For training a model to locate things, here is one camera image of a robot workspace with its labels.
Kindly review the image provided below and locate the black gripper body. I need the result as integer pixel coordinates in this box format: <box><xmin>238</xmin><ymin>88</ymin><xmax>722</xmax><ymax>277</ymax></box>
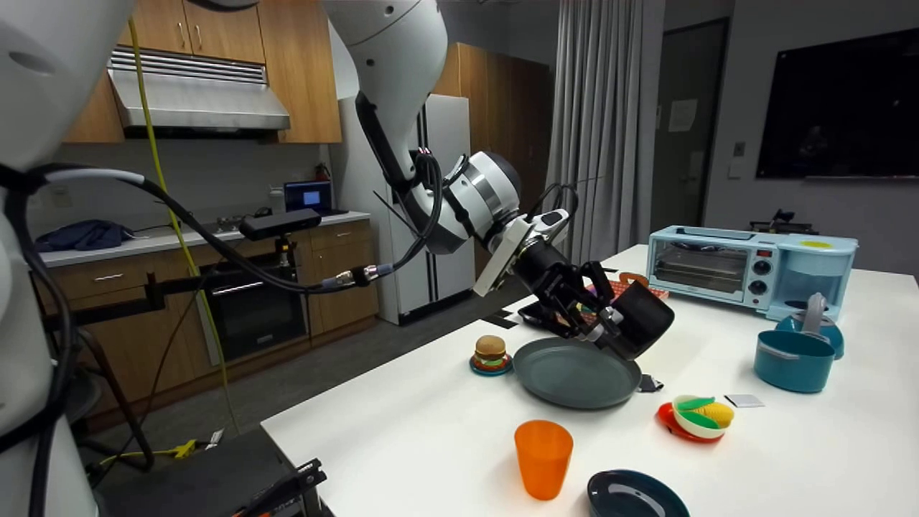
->
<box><xmin>475</xmin><ymin>210</ymin><xmax>586</xmax><ymax>296</ymax></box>

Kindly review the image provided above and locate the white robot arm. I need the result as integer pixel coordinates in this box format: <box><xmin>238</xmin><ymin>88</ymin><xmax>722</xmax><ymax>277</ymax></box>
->
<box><xmin>326</xmin><ymin>0</ymin><xmax>610</xmax><ymax>336</ymax></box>

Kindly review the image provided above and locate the gray plate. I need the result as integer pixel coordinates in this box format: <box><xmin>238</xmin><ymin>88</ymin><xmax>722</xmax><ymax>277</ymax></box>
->
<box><xmin>514</xmin><ymin>339</ymin><xmax>642</xmax><ymax>410</ymax></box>

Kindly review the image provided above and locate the colourful toy food on red plate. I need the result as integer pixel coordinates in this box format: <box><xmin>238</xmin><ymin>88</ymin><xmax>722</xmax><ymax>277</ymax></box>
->
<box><xmin>656</xmin><ymin>395</ymin><xmax>736</xmax><ymax>443</ymax></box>

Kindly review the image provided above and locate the teal pot with lid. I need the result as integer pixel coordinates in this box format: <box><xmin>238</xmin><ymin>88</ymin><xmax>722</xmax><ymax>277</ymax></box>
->
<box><xmin>752</xmin><ymin>292</ymin><xmax>844</xmax><ymax>394</ymax></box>

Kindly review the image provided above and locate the red toy food basket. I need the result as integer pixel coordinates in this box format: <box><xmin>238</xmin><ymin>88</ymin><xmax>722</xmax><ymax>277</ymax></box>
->
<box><xmin>611</xmin><ymin>272</ymin><xmax>670</xmax><ymax>298</ymax></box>

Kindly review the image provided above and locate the toy burger on teal coaster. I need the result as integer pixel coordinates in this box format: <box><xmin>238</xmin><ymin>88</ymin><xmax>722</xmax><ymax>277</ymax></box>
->
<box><xmin>468</xmin><ymin>336</ymin><xmax>511</xmax><ymax>375</ymax></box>

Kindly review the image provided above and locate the orange plastic cup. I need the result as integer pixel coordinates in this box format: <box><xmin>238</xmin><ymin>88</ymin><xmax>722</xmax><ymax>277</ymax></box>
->
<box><xmin>514</xmin><ymin>420</ymin><xmax>576</xmax><ymax>499</ymax></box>

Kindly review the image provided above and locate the light blue toaster oven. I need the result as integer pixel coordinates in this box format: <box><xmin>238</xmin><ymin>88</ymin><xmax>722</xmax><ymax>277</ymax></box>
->
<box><xmin>646</xmin><ymin>223</ymin><xmax>858</xmax><ymax>321</ymax></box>

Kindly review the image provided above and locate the gray curtain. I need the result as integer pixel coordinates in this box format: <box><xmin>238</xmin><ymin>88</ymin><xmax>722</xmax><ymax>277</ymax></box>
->
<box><xmin>545</xmin><ymin>0</ymin><xmax>666</xmax><ymax>260</ymax></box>

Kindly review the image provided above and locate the small blue screen monitor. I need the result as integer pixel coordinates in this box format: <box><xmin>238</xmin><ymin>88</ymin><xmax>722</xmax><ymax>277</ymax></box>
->
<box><xmin>285</xmin><ymin>181</ymin><xmax>333</xmax><ymax>216</ymax></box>

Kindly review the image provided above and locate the black built-in oven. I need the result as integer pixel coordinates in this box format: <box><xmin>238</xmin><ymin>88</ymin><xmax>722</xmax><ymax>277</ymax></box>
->
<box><xmin>201</xmin><ymin>260</ymin><xmax>307</xmax><ymax>361</ymax></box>

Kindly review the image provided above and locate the steel range hood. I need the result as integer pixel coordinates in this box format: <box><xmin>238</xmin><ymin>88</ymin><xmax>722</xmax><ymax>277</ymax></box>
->
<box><xmin>107</xmin><ymin>46</ymin><xmax>290</xmax><ymax>131</ymax></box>

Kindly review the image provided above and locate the dark frying pan gray handle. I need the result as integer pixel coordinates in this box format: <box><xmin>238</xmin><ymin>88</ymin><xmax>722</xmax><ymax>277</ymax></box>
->
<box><xmin>586</xmin><ymin>467</ymin><xmax>690</xmax><ymax>517</ymax></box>

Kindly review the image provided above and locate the black wall television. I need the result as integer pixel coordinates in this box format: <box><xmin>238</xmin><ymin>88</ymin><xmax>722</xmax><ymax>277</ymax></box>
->
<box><xmin>756</xmin><ymin>29</ymin><xmax>919</xmax><ymax>181</ymax></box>

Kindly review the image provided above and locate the black camera on stand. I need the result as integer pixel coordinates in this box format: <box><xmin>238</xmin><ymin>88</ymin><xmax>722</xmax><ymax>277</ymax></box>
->
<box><xmin>238</xmin><ymin>210</ymin><xmax>323</xmax><ymax>240</ymax></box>

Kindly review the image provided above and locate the yellow cable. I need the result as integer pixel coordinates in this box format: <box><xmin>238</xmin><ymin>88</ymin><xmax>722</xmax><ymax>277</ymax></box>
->
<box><xmin>125</xmin><ymin>16</ymin><xmax>234</xmax><ymax>433</ymax></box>

